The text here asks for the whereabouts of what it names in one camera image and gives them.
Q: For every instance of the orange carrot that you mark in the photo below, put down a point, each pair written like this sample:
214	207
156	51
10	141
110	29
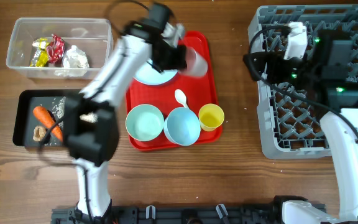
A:
46	119

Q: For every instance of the red serving tray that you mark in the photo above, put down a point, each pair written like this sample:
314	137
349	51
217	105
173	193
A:
199	91

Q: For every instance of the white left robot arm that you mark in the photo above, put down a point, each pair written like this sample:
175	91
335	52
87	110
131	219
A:
90	131

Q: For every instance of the mint green bowl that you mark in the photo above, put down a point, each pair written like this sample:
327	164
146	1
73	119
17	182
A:
144	122

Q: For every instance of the light blue bowl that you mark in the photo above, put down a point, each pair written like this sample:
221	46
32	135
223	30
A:
182	127

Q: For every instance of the light blue plate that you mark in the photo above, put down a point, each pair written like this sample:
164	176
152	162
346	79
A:
147	75

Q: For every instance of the pink plastic cup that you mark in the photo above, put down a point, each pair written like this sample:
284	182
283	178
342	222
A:
196	65

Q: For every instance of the red snack wrapper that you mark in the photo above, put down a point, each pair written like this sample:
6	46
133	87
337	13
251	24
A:
55	49

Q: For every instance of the yellow plastic cup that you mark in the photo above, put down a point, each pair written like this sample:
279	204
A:
211	116

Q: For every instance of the white plastic spoon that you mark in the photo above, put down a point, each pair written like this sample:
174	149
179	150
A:
181	97

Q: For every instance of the yellow foil wrapper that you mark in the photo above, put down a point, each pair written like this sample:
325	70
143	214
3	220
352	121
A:
40	58

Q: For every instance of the white rice pile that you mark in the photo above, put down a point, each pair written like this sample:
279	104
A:
58	111

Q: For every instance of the black waste tray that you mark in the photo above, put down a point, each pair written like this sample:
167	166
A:
26	121

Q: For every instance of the brown food scrap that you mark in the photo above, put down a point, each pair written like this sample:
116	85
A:
39	133

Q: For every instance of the white napkin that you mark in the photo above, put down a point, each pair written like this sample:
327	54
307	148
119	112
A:
75	63

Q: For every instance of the clear plastic waste bin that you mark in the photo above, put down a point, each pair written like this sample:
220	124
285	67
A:
93	36

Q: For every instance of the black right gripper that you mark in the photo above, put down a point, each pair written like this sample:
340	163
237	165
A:
273	60

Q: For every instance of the grey dishwasher rack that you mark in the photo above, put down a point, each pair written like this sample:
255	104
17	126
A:
288	128

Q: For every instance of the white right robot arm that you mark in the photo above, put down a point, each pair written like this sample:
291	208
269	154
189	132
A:
335	99

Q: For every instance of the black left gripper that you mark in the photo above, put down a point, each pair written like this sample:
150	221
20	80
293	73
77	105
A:
181	65

